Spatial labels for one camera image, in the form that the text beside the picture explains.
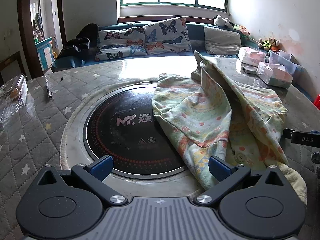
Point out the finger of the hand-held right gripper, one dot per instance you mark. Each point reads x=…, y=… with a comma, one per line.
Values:
x=287, y=134

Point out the large butterfly print pillow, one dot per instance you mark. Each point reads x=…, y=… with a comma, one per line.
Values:
x=167, y=35

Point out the blue sofa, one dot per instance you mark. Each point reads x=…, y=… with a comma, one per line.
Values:
x=197, y=33

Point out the black and white plush toy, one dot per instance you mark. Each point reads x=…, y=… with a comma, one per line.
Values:
x=221, y=20

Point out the hanging clothes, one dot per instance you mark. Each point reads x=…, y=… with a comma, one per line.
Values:
x=37, y=21

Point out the pink white tissue pack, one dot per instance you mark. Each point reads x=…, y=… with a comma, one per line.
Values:
x=272, y=76
x=250, y=56

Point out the small white box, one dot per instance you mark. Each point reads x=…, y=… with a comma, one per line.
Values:
x=248, y=69

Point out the dark wooden chair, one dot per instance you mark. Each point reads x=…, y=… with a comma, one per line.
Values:
x=12, y=60

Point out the brown plush toy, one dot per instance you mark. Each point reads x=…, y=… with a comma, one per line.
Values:
x=274, y=41

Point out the brown wooden door frame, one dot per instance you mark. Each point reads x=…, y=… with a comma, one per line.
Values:
x=25, y=30

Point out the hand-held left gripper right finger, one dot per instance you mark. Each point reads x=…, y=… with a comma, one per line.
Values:
x=218, y=168

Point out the clear plastic food container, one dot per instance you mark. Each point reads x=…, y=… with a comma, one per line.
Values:
x=15, y=100

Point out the silver pen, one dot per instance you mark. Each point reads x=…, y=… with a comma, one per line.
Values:
x=48, y=88

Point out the plain grey pillow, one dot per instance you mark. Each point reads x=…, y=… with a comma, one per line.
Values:
x=222, y=41

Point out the pink plush toy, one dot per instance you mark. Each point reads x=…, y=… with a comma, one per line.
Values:
x=242, y=30

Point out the red box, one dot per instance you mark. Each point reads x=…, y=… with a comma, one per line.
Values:
x=317, y=101

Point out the pastel printed child's garment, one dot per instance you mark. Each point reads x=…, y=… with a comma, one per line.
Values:
x=200, y=110

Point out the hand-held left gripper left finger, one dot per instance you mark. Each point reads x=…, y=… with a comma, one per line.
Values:
x=101, y=167

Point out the round black induction cooktop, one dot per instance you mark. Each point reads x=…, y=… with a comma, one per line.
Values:
x=120, y=140

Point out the clear plastic storage box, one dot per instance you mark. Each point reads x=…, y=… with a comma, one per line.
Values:
x=287, y=60

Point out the teal cabinet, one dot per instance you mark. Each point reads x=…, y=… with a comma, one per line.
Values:
x=43, y=52

